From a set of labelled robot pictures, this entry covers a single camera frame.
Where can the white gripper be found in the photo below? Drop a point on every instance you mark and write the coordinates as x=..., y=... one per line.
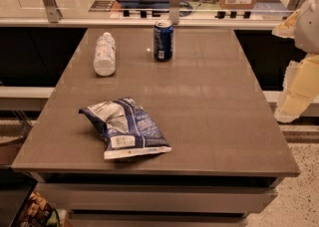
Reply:
x=309, y=25

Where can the blue chip bag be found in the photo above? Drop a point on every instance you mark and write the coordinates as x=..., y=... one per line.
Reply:
x=127, y=129

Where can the blue soda can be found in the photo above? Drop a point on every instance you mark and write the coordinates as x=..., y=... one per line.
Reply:
x=163, y=40

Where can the clear plastic water bottle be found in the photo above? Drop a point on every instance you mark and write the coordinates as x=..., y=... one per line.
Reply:
x=105, y=55

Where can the grey table drawer cabinet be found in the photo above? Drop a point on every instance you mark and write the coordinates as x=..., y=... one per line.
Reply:
x=119, y=205

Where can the snack bags in bin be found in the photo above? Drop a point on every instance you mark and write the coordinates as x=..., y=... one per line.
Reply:
x=37, y=212

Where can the left metal glass bracket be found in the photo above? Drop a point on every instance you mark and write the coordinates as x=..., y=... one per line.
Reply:
x=54, y=15

